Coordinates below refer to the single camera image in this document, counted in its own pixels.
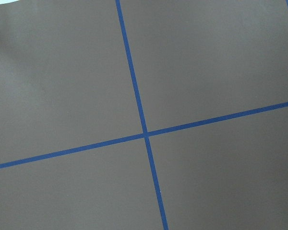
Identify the brown paper table cover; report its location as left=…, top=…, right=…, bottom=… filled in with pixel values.
left=0, top=0, right=288, bottom=230

